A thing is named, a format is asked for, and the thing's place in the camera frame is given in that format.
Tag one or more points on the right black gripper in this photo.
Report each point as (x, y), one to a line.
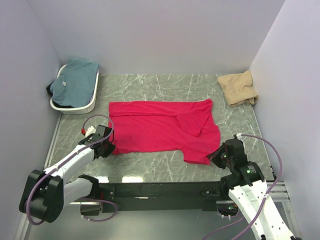
(219, 157)

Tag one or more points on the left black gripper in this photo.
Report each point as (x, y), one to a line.
(107, 148)

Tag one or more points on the red t shirt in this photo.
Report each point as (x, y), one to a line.
(159, 126)

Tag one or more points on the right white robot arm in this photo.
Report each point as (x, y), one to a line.
(247, 187)

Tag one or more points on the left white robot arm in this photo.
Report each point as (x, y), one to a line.
(48, 191)

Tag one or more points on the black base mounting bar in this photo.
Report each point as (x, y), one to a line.
(147, 196)

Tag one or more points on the white laundry basket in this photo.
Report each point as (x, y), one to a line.
(79, 110)

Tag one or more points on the teal blue t shirt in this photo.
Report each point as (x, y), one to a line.
(75, 84)

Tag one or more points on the beige folded t shirt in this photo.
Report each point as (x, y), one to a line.
(238, 88)

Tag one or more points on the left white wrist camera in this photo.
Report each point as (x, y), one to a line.
(88, 131)

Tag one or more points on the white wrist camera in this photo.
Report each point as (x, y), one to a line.
(238, 136)
(88, 131)

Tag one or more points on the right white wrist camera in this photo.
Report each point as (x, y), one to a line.
(238, 136)

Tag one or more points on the aluminium frame rail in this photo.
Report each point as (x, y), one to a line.
(159, 167)

